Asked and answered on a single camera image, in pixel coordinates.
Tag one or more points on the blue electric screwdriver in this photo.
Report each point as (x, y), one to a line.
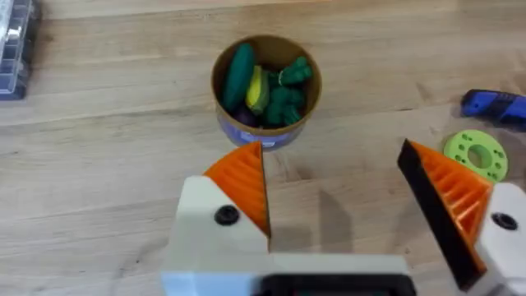
(493, 106)

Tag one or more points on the clear plastic parts box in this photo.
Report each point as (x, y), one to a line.
(14, 49)

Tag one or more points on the green disc with holes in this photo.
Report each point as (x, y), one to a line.
(460, 153)

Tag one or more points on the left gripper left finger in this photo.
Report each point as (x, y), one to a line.
(213, 230)

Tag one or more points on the brown tub with toy vegetables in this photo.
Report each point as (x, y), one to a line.
(267, 88)

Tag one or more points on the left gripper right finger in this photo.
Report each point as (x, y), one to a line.
(460, 205)

